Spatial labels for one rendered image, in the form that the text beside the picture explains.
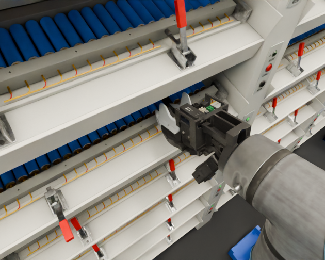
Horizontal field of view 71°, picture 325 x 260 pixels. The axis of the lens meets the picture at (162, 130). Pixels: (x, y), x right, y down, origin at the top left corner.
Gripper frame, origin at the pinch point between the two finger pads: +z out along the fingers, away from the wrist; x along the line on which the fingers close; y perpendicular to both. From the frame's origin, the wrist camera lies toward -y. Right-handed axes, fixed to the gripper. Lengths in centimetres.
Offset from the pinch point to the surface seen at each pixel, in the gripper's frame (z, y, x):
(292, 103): 1, -25, -57
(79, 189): -2.4, -5.2, 22.4
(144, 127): 0.3, -1.0, 5.6
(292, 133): 10, -62, -86
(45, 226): -4.8, -6.6, 29.9
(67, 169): -0.2, -1.3, 22.6
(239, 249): -6, -99, -29
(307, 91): 2, -24, -68
